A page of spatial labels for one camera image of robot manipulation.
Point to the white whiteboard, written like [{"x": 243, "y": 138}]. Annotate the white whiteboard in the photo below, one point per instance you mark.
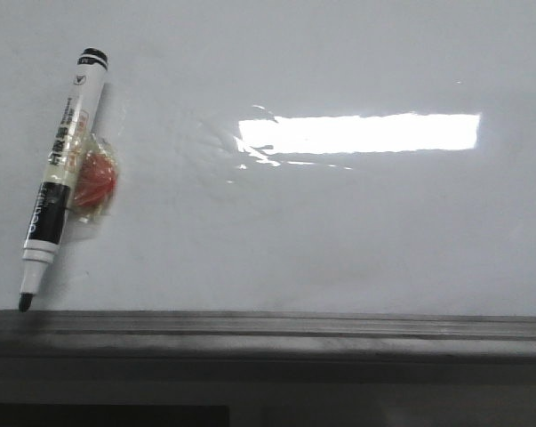
[{"x": 332, "y": 156}]

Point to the black and white whiteboard marker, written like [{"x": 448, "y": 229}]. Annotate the black and white whiteboard marker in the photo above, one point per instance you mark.
[{"x": 57, "y": 187}]

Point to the grey aluminium whiteboard frame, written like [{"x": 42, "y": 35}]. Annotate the grey aluminium whiteboard frame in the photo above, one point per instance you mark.
[{"x": 118, "y": 339}]

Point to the red magnet taped to marker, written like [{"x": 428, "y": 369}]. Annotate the red magnet taped to marker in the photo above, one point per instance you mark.
[{"x": 96, "y": 182}]

